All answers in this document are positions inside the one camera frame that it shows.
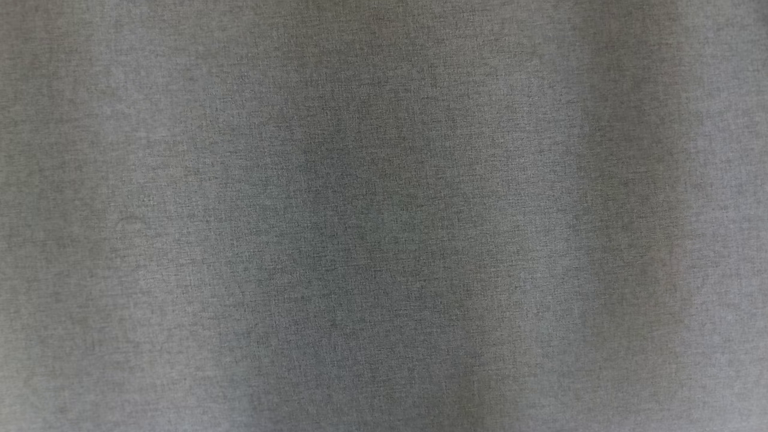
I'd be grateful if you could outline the grey fabric sofa seat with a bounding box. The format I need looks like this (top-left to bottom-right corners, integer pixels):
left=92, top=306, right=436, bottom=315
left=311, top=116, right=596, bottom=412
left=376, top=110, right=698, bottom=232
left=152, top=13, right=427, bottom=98
left=0, top=0, right=768, bottom=432

